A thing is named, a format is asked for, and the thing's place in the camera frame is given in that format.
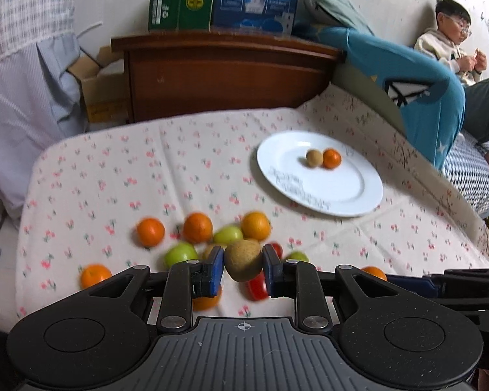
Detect green fruit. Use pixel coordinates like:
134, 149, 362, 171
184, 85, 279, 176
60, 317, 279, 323
285, 251, 309, 262
213, 224, 244, 245
163, 242, 200, 268

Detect orange under gripper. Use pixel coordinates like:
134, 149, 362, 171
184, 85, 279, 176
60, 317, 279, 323
192, 287, 222, 312

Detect teal blanket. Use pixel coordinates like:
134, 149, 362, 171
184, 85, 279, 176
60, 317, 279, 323
293, 22, 465, 169

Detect small orange on plate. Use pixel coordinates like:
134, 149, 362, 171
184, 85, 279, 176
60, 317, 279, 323
322, 148, 342, 169

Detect boy with glasses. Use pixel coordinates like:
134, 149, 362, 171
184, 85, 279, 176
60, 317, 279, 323
414, 0, 489, 165

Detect grey green pillow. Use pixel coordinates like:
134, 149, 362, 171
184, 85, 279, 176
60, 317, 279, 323
301, 0, 375, 36

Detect cherry print tablecloth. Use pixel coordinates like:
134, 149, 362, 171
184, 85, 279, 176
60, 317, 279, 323
16, 87, 489, 317

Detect orange left on cloth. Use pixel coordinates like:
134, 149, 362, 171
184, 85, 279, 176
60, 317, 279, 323
136, 217, 165, 248

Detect dark wooden cabinet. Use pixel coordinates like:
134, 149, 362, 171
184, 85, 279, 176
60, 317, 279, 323
111, 30, 345, 123

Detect orange on cloth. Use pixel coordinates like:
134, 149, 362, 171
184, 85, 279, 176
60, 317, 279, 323
136, 217, 165, 248
241, 211, 271, 241
182, 212, 214, 244

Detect orange middle on cloth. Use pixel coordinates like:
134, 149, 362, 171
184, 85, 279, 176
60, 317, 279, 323
182, 212, 214, 244

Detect orange far left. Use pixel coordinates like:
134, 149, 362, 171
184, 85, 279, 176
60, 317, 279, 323
79, 264, 112, 290

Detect white ceramic plate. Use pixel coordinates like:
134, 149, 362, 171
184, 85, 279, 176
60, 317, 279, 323
256, 131, 383, 217

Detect red cherry tomato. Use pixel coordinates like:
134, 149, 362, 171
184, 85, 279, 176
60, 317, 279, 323
270, 242, 283, 259
246, 272, 269, 301

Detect checkered grey cloth cover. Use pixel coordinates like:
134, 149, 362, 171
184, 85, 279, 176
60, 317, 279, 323
0, 0, 86, 219

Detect brown open cardboard box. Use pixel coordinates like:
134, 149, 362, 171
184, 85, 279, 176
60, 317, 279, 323
67, 46, 130, 123

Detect blue white patterned mattress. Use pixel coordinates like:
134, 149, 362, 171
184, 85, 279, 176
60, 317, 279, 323
441, 130, 489, 218

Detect orange right on cloth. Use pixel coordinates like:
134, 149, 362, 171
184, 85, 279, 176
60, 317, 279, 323
241, 211, 271, 241

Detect brown fruit left on cloth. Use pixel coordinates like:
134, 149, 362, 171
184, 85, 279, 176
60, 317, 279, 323
202, 243, 226, 260

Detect orange by right gripper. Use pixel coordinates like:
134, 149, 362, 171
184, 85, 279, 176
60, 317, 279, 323
362, 266, 387, 281

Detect brown kiwi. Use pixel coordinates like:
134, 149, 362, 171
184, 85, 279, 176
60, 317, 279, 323
224, 239, 263, 282

